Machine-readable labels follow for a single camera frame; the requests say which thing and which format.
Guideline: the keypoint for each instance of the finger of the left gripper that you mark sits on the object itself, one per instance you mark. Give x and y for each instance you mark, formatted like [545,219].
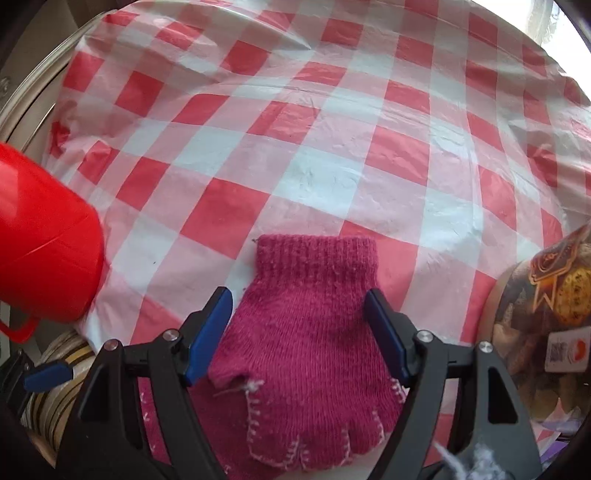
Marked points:
[47,376]

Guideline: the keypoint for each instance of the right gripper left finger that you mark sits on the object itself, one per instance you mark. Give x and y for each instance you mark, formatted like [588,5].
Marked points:
[105,438]

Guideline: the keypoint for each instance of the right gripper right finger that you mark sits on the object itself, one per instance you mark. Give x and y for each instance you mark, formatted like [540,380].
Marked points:
[463,417]

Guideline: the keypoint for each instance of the magenta knit glove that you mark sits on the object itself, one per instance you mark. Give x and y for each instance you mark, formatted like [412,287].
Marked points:
[223,418]
[317,390]

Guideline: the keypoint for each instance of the striped velvet cushion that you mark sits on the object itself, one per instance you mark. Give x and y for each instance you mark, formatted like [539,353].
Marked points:
[46,414]

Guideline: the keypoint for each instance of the purple cardboard box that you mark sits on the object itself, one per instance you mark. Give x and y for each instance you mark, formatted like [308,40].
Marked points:
[568,452]

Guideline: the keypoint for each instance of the glass jar with metal lid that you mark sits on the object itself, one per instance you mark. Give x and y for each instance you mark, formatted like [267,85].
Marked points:
[537,316]

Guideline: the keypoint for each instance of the red thermos jug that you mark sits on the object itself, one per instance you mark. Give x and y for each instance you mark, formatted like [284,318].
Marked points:
[52,248]

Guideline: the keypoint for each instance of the red white checkered tablecloth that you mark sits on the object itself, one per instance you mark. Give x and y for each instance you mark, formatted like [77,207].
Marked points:
[436,127]

